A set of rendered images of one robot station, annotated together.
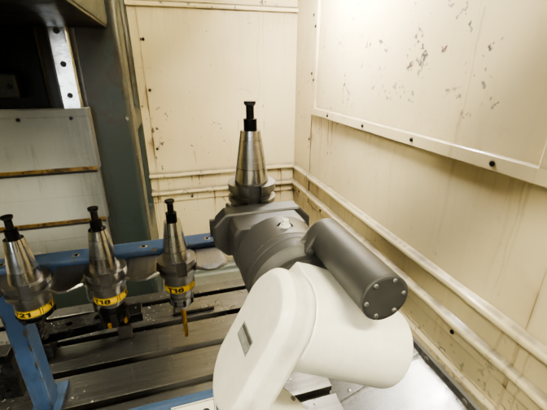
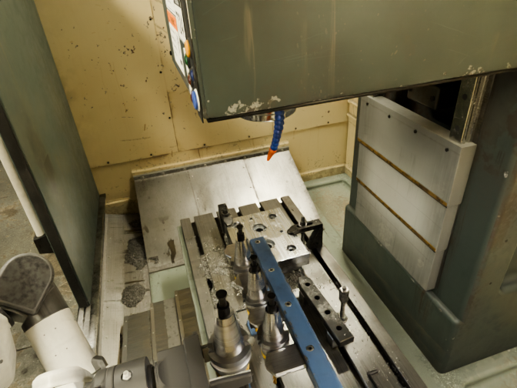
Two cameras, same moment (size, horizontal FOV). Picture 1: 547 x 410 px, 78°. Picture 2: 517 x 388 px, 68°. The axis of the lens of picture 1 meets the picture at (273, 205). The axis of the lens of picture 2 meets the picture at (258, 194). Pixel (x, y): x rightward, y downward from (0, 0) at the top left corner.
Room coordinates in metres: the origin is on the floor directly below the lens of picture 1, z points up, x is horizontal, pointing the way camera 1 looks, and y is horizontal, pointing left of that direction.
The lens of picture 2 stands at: (0.50, -0.32, 1.85)
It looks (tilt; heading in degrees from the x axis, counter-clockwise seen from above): 32 degrees down; 91
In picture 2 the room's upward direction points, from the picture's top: 4 degrees counter-clockwise
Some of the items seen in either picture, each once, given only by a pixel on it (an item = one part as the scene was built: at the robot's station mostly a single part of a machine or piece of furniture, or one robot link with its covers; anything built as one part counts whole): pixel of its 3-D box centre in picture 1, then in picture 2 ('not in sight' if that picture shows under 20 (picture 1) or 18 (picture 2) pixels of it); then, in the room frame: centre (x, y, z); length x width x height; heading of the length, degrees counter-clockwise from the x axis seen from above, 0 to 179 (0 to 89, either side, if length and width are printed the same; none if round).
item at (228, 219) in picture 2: not in sight; (225, 219); (0.34, 0.89, 0.97); 0.13 x 0.03 x 0.15; 106
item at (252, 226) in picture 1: (272, 243); (165, 382); (0.34, 0.00, 1.34); 0.13 x 0.12 x 0.10; 107
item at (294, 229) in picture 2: not in sight; (304, 232); (0.63, 0.78, 0.97); 0.13 x 0.03 x 0.15; 16
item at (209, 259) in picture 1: (209, 259); (283, 360); (0.51, 0.11, 1.21); 0.07 x 0.05 x 0.01; 16
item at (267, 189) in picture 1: (251, 189); (229, 349); (0.43, 0.03, 1.37); 0.06 x 0.06 x 0.03
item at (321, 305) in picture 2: (86, 330); (321, 312); (0.64, 0.45, 0.93); 0.26 x 0.05 x 0.06; 111
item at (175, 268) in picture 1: (177, 263); (272, 336); (0.50, 0.16, 1.21); 0.06 x 0.06 x 0.03
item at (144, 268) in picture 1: (142, 268); (265, 315); (0.48, 0.22, 1.21); 0.07 x 0.05 x 0.01; 16
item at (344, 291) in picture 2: (94, 303); (343, 302); (0.71, 0.45, 0.96); 0.03 x 0.03 x 0.13
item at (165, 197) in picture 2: not in sight; (231, 211); (0.32, 1.27, 0.75); 0.89 x 0.67 x 0.26; 16
